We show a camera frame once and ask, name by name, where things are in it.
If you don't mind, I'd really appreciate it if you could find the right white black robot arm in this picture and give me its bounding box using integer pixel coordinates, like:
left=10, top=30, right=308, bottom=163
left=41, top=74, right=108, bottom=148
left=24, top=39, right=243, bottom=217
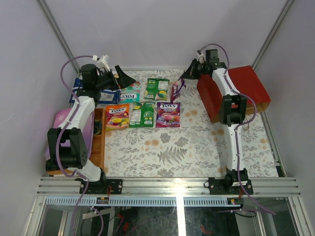
left=182, top=49, right=251, bottom=195

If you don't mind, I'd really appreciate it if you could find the green Fox's candy bag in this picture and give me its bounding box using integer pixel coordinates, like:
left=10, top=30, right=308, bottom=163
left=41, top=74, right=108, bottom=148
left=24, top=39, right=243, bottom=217
left=120, top=82, right=140, bottom=104

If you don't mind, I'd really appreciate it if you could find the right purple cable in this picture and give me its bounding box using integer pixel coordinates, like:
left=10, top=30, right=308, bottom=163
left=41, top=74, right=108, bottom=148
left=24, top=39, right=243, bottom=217
left=199, top=43, right=278, bottom=216

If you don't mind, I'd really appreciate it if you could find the purple cable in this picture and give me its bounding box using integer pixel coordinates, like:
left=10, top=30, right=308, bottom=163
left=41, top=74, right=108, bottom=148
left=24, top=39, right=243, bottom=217
left=199, top=43, right=278, bottom=216
left=56, top=55, right=106, bottom=236

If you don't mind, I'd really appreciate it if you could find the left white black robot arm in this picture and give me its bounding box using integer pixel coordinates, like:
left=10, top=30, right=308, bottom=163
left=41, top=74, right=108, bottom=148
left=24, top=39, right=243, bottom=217
left=45, top=64, right=135, bottom=194

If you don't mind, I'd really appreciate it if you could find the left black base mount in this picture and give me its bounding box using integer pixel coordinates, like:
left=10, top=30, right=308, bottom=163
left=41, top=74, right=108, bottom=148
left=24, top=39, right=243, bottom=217
left=85, top=179, right=123, bottom=195

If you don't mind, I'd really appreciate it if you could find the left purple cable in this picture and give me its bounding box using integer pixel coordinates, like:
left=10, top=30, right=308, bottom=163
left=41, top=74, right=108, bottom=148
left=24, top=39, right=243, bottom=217
left=56, top=55, right=106, bottom=236

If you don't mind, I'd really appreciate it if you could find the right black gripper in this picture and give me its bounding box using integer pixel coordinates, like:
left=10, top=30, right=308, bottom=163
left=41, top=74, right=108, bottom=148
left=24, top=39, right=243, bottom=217
left=180, top=59, right=208, bottom=81

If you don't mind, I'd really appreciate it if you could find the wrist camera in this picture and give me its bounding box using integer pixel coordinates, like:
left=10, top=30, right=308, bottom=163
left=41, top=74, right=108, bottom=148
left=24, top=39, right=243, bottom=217
left=92, top=54, right=110, bottom=72
left=197, top=50, right=206, bottom=64

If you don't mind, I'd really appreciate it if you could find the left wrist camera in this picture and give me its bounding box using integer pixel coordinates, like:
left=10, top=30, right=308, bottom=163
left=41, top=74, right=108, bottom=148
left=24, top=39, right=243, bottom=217
left=92, top=54, right=110, bottom=72

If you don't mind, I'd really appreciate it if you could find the green snack bag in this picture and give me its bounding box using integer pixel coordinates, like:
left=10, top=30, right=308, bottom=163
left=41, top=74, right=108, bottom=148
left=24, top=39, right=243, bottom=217
left=129, top=102, right=155, bottom=128
left=144, top=78, right=169, bottom=101

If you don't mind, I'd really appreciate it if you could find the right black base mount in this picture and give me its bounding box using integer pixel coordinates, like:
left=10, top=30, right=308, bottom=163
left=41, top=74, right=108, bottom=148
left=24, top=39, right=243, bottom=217
left=203, top=177, right=245, bottom=195

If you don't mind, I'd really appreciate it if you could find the pink folded cloth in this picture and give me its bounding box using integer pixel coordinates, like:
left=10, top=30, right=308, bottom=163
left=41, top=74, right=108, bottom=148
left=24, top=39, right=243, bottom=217
left=47, top=107, right=94, bottom=159

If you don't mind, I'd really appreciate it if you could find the small purple candy pack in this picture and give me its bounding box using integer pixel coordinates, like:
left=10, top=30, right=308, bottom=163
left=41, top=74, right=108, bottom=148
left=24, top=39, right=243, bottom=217
left=170, top=78, right=186, bottom=103

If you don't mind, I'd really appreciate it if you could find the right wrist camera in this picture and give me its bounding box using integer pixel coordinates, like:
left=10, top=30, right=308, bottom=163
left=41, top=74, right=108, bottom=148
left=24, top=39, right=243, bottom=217
left=197, top=50, right=206, bottom=64

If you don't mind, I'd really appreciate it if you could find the blue chips bag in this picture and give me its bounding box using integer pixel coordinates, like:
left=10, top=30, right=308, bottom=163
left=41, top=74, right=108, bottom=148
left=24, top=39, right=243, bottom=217
left=72, top=78, right=121, bottom=104

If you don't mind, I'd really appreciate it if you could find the purple Fox's berries bag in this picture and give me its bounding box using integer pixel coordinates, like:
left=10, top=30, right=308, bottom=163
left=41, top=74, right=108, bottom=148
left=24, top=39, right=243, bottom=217
left=156, top=102, right=180, bottom=128

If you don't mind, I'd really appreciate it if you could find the aluminium front rail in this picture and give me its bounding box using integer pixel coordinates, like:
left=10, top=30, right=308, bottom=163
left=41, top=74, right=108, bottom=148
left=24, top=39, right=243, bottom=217
left=36, top=177, right=301, bottom=197

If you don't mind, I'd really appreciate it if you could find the wooden organizer tray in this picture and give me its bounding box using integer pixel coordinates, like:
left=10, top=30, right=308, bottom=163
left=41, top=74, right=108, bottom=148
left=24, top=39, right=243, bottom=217
left=45, top=108, right=106, bottom=176

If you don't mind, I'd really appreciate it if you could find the orange candy bag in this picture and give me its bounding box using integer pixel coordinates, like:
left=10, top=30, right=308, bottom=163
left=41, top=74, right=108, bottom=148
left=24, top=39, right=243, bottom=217
left=105, top=104, right=130, bottom=131

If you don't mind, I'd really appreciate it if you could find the floral table mat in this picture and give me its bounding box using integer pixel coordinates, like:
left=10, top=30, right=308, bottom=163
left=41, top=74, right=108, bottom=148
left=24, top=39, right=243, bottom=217
left=98, top=70, right=278, bottom=177

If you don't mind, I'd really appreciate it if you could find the red paper bag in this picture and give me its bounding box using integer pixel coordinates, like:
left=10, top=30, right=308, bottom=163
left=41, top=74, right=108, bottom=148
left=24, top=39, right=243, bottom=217
left=197, top=65, right=271, bottom=123

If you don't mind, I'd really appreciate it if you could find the white slotted cable duct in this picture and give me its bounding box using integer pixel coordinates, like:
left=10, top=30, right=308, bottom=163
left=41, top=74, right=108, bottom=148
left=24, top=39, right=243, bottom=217
left=46, top=196, right=242, bottom=207

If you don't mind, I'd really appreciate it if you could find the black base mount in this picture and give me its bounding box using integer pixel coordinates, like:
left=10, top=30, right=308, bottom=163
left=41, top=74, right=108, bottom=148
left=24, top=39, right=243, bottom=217
left=203, top=177, right=245, bottom=195
left=85, top=179, right=123, bottom=195

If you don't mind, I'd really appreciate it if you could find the dark patterned cloth in tray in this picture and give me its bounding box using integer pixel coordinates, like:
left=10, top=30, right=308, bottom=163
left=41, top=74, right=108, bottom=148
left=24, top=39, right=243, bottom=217
left=94, top=119, right=102, bottom=135

